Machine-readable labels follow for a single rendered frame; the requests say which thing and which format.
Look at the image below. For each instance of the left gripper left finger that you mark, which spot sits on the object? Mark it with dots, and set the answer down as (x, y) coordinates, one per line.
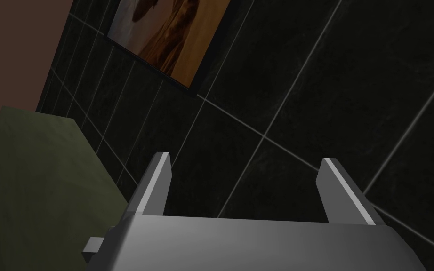
(153, 188)

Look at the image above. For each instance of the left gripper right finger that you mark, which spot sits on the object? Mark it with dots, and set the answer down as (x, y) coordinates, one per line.
(343, 195)

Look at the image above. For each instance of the olive green cabinet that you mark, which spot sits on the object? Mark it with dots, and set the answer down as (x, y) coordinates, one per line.
(40, 192)

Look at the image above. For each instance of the framed wall picture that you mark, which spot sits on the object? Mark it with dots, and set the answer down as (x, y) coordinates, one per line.
(170, 35)

